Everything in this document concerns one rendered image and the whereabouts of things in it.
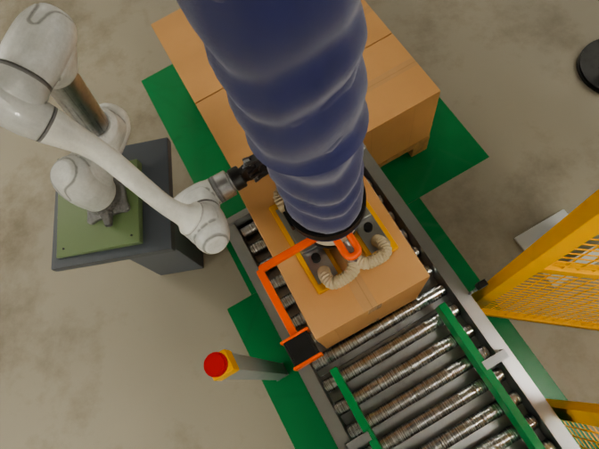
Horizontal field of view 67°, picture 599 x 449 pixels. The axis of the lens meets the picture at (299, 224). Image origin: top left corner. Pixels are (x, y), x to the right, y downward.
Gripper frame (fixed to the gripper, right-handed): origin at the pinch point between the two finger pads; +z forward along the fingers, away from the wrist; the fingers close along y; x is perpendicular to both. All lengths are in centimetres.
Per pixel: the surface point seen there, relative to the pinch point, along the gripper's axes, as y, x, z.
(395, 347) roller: 53, 67, 0
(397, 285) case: 13, 53, 8
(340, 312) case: 13, 51, -11
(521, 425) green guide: 44, 108, 21
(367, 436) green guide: 43, 87, -25
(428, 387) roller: 53, 84, 3
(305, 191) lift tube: -41, 34, -6
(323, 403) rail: 48, 71, -33
